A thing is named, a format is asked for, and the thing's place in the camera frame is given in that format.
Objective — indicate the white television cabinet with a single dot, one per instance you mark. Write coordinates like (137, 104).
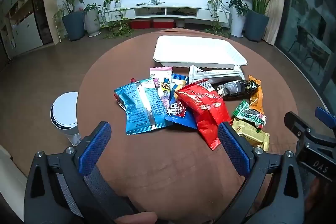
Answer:
(183, 12)

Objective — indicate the red snack packet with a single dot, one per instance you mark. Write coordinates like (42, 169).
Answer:
(207, 111)

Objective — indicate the light blue snack packet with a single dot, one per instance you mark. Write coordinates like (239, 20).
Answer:
(139, 106)

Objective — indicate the small plant in pale pot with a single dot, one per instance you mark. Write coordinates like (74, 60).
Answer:
(92, 23)

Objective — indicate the bushy plant in white pot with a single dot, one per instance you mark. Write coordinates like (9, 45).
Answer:
(238, 26)

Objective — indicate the green candy packet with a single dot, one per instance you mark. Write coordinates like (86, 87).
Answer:
(249, 116)

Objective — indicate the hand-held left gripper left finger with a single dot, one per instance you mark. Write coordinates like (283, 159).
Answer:
(95, 148)

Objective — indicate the trailing pothos plant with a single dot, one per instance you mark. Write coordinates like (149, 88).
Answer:
(115, 27)

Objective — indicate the blue chip packet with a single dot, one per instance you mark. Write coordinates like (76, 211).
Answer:
(177, 115)

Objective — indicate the black chair behind glass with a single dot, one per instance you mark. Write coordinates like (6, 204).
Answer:
(302, 40)

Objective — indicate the white rectangular tray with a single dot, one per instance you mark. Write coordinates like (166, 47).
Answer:
(199, 48)

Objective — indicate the red storage box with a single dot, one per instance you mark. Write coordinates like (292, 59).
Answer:
(140, 24)
(164, 23)

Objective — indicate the red patterned candy wrapper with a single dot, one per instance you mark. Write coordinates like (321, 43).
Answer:
(134, 79)

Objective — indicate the long white snack packet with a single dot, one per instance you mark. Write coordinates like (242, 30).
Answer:
(210, 74)

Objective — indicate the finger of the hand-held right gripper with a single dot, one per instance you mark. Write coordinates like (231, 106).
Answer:
(325, 114)
(296, 123)

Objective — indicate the gold snack packet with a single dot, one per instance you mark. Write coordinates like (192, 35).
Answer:
(252, 136)

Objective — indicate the pink cartoon snack packet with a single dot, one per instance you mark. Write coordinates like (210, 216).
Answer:
(161, 79)

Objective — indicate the black snack packet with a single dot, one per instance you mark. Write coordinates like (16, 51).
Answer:
(236, 90)

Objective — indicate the white cylindrical air purifier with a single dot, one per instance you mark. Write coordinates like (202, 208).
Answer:
(65, 113)

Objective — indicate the person's left hand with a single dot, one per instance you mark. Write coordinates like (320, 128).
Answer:
(137, 218)

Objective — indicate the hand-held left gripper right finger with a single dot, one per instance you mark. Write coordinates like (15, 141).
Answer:
(235, 150)

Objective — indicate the glass sliding door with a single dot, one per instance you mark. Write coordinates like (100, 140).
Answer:
(309, 16)

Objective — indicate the orange snack packet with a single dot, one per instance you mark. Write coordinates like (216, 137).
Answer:
(256, 100)

